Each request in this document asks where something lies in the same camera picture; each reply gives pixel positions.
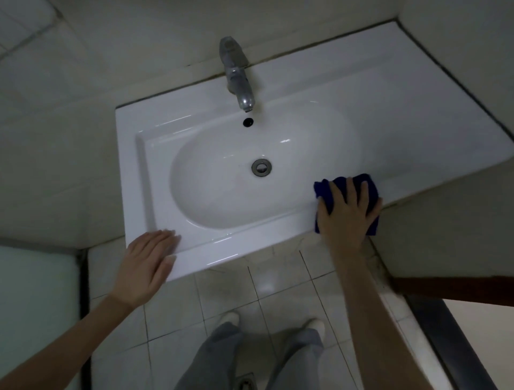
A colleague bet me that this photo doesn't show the person's right hand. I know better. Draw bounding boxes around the person's right hand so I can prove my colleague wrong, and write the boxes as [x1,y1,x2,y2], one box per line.
[317,176,383,252]

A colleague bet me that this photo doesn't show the person's left hand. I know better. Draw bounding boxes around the person's left hand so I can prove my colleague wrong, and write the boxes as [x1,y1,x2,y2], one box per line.
[110,229,182,310]

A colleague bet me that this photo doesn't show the small blue cleaning cloth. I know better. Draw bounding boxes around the small blue cleaning cloth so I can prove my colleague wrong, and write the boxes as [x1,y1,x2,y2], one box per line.
[313,173,381,237]

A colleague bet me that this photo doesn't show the white ceramic sink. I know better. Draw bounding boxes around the white ceramic sink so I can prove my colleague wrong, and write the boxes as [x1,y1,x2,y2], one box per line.
[115,21,514,283]

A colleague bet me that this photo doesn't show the person's right forearm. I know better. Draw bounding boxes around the person's right forearm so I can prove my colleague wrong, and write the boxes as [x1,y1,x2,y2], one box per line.
[331,241,434,390]

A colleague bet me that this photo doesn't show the person's left forearm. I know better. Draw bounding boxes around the person's left forearm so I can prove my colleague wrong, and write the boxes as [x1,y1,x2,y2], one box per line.
[0,295,133,390]

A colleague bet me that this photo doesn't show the metal sink drain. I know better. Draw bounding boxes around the metal sink drain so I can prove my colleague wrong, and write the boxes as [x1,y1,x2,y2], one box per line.
[251,158,273,177]

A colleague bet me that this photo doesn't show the frosted glass partition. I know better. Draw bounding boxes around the frosted glass partition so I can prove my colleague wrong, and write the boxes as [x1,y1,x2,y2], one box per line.
[0,237,91,390]

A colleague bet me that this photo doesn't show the grey trousers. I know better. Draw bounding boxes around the grey trousers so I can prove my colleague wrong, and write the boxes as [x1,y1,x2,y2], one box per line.
[175,321,325,390]

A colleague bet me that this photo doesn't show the metal floor drain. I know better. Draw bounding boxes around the metal floor drain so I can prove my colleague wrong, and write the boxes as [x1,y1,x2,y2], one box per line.
[235,371,258,390]

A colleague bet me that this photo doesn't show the dark door threshold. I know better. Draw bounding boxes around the dark door threshold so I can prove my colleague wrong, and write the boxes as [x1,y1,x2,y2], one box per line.
[405,295,498,390]

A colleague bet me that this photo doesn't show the chrome faucet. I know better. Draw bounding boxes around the chrome faucet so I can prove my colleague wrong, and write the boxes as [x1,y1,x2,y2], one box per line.
[218,35,256,113]

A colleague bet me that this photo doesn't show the brown wooden door frame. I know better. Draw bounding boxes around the brown wooden door frame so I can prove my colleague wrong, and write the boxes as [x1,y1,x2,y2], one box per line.
[391,275,514,308]

